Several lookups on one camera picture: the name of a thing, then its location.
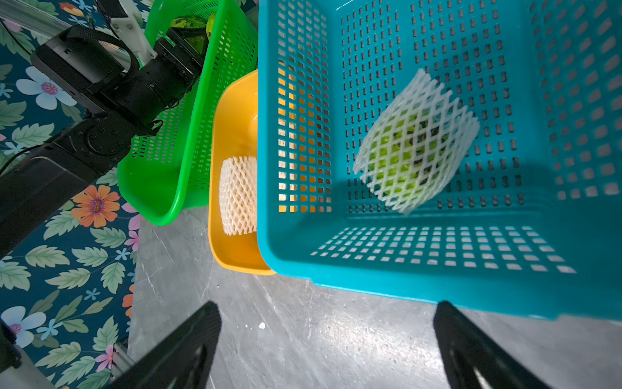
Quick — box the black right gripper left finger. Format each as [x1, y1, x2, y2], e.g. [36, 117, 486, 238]
[110, 301, 222, 389]

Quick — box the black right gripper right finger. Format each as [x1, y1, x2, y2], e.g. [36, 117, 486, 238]
[433, 301, 548, 388]

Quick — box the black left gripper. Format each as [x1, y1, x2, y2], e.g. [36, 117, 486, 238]
[31, 25, 209, 136]

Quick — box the white foam net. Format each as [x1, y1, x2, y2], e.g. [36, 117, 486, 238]
[219, 157, 258, 236]
[353, 69, 480, 215]

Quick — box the green custard apple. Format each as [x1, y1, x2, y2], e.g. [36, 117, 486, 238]
[364, 114, 446, 198]

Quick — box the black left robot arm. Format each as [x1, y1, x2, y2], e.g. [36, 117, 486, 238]
[1, 25, 208, 254]

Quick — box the green plastic basket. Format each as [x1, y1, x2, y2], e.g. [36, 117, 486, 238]
[118, 0, 259, 226]

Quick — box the yellow plastic tub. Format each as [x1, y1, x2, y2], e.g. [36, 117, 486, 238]
[208, 71, 275, 276]

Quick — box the teal plastic basket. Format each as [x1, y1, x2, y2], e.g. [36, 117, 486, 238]
[258, 1, 621, 320]

